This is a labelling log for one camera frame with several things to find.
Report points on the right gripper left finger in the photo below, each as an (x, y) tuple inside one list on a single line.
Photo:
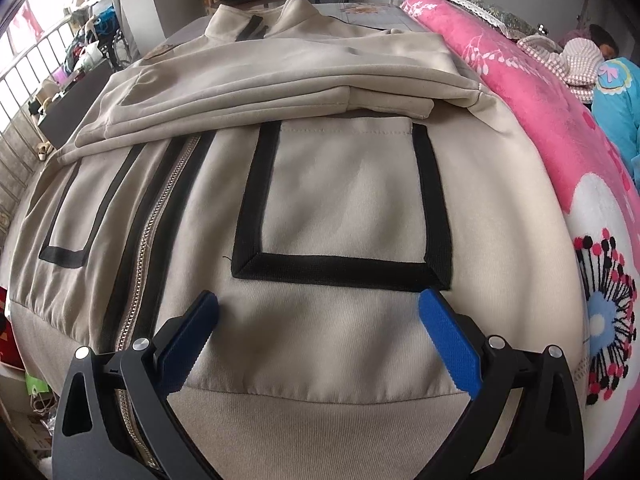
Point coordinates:
[(114, 420)]

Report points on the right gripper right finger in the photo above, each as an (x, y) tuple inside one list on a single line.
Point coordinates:
[(523, 418)]

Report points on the beige jacket with black stripes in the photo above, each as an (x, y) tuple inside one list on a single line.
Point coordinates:
[(315, 176)]

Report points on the child in purple clothes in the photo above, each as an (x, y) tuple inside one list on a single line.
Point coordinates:
[(598, 35)]

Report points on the green paper bag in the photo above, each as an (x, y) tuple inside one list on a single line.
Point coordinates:
[(35, 386)]

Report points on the red paper bag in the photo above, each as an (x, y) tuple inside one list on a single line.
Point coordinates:
[(9, 353)]

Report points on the pink floral blanket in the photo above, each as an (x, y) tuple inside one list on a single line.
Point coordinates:
[(601, 209)]

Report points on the metal window railing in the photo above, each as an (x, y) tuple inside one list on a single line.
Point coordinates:
[(20, 135)]

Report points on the blue cartoon blanket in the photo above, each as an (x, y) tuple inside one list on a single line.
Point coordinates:
[(615, 107)]

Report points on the checkered pink white garment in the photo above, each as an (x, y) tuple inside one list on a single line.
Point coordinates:
[(576, 64)]

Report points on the lace trimmed grey pillow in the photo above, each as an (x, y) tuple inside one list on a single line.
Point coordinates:
[(508, 24)]

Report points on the floral grey bed sheet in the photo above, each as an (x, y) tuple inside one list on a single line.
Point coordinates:
[(370, 15)]

